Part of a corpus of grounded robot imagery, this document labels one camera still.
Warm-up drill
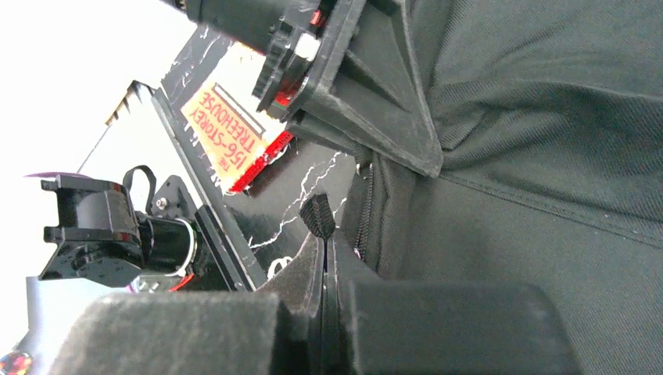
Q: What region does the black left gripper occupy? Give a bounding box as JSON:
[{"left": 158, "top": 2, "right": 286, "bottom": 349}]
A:
[{"left": 168, "top": 1, "right": 443, "bottom": 177}]

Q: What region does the black backpack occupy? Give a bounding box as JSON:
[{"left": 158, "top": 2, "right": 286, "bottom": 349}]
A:
[{"left": 299, "top": 0, "right": 663, "bottom": 375}]

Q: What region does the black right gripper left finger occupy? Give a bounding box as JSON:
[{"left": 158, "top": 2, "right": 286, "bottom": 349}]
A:
[{"left": 50, "top": 236, "right": 324, "bottom": 374}]

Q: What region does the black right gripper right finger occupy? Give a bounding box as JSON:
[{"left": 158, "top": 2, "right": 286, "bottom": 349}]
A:
[{"left": 327, "top": 234, "right": 582, "bottom": 374}]

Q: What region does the red Treehouse paperback book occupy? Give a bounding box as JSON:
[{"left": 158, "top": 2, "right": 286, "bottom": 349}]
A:
[{"left": 181, "top": 79, "right": 293, "bottom": 195}]

